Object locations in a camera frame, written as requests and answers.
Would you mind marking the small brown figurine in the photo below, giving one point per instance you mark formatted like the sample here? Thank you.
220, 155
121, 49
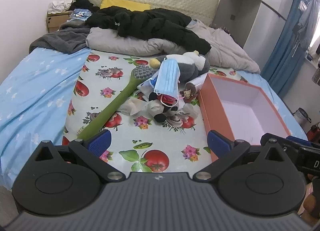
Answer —
187, 96

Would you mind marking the white tissue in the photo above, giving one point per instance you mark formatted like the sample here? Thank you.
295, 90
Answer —
132, 106

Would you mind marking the hanging clothes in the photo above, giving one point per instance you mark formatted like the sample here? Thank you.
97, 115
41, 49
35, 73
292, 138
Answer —
306, 25

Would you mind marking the red foil wrapper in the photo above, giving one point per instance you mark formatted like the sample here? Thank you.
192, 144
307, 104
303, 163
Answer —
168, 100

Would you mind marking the large grey penguin plush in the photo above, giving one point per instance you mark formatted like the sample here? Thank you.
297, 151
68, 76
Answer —
191, 64

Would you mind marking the small panda plush toy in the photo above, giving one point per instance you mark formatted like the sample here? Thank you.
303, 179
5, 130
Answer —
160, 112

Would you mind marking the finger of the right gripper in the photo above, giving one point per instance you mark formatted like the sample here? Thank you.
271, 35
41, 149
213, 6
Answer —
296, 143

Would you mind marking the blue white plastic bag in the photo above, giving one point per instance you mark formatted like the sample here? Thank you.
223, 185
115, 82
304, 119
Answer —
147, 87

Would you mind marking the wooden nightstand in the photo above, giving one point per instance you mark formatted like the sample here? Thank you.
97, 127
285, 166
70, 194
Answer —
54, 21

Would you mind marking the white clothes pile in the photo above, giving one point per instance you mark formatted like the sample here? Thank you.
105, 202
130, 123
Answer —
59, 6

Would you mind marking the orange cardboard box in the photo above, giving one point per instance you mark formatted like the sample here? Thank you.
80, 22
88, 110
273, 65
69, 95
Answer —
239, 110

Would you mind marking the yellow pillow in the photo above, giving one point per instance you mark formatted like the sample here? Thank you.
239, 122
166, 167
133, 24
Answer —
127, 4

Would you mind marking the green plush lotus stem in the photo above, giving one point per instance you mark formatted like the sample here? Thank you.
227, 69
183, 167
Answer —
138, 75

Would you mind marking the dark grey blanket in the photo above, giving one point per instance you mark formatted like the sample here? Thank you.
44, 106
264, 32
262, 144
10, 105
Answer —
70, 38

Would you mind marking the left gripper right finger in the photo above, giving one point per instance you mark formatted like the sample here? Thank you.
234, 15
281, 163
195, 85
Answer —
229, 154

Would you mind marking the blue curtain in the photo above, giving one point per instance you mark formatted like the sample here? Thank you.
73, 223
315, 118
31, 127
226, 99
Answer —
286, 59

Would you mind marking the black jacket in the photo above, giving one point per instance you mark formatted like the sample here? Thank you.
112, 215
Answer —
148, 24

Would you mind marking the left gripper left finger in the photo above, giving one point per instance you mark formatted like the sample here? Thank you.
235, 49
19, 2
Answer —
88, 152

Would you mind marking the blue surgical face mask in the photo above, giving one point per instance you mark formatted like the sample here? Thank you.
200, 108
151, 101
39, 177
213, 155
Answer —
167, 79

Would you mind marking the clear plastic wrapper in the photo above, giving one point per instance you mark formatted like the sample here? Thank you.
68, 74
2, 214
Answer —
190, 110

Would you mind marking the white cylindrical can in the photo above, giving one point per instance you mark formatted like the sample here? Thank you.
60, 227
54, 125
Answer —
194, 85

